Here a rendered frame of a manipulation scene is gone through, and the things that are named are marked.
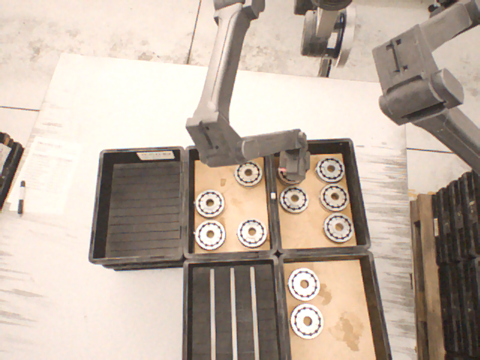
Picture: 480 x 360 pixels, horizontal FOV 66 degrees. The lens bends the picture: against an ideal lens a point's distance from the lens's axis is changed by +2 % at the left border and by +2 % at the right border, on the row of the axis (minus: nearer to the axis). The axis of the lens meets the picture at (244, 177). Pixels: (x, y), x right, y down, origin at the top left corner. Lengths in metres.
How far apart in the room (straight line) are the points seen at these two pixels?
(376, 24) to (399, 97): 2.40
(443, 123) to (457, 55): 2.38
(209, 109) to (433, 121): 0.40
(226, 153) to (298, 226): 0.65
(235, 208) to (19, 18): 2.50
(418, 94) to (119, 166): 1.09
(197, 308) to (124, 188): 0.51
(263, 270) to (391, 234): 0.54
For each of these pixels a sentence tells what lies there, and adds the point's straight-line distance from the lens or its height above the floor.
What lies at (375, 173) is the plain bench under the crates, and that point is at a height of 0.70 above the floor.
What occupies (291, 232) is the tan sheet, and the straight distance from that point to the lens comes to 1.30.
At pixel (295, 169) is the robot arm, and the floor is 1.08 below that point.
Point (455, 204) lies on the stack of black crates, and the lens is 2.05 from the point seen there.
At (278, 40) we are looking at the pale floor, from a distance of 2.82.
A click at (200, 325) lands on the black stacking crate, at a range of 1.27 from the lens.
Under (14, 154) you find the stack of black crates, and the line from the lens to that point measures 2.38.
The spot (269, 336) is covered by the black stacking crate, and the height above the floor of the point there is 0.83.
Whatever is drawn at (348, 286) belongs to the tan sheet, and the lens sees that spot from 1.30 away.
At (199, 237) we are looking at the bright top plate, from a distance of 1.27.
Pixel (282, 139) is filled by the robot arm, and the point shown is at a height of 1.21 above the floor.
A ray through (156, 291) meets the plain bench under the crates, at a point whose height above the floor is 0.70.
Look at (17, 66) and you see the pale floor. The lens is 3.10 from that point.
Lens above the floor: 2.09
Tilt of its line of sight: 69 degrees down
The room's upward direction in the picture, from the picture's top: 1 degrees counter-clockwise
